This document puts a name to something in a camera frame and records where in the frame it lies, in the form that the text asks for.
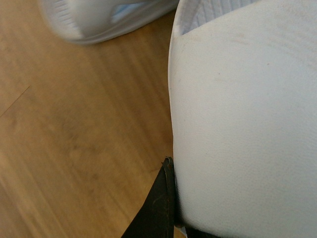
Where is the light blue slide slipper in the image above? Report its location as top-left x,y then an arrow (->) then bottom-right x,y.
168,0 -> 317,238

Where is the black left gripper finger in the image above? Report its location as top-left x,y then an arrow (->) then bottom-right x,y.
122,157 -> 176,238

